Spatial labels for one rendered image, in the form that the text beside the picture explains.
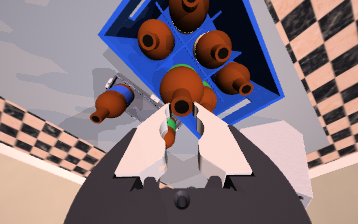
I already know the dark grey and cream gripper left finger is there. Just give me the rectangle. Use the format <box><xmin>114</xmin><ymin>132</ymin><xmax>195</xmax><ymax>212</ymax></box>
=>
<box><xmin>63</xmin><ymin>103</ymin><xmax>172</xmax><ymax>224</ymax></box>

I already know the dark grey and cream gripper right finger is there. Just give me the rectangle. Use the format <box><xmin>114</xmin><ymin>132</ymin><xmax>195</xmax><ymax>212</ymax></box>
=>
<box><xmin>192</xmin><ymin>102</ymin><xmax>312</xmax><ymax>224</ymax></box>

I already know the blue plastic crate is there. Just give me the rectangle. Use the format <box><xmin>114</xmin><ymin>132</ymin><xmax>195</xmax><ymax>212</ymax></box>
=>
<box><xmin>98</xmin><ymin>0</ymin><xmax>285</xmax><ymax>125</ymax></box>

